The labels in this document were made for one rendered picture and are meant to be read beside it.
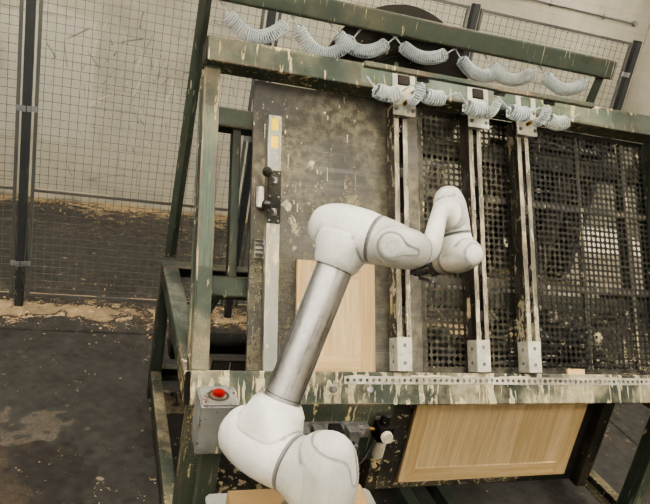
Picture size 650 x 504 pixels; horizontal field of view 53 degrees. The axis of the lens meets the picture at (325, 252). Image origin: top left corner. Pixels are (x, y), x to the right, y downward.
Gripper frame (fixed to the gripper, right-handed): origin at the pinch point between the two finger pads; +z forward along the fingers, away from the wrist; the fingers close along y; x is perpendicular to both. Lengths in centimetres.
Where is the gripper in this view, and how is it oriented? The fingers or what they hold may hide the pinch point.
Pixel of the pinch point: (415, 271)
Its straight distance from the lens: 251.1
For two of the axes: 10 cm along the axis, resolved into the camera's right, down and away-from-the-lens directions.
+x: -9.4, -0.7, -3.3
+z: -3.4, 1.8, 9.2
